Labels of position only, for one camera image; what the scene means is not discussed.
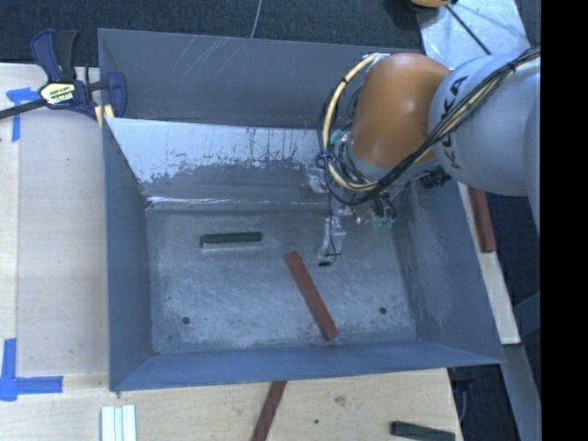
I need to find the dark green flat block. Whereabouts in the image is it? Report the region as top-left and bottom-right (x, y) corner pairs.
(390, 420), (457, 441)
(198, 231), (265, 249)

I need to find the red-brown flat block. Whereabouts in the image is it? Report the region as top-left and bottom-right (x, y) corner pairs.
(283, 250), (340, 343)
(468, 187), (498, 254)
(250, 380), (288, 441)

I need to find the pale wood board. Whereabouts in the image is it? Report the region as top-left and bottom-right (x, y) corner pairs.
(15, 107), (111, 379)

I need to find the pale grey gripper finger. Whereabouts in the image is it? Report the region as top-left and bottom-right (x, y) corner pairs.
(333, 220), (348, 258)
(317, 217), (335, 267)

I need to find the grey metal bin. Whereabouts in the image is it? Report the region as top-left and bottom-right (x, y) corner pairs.
(96, 28), (507, 392)

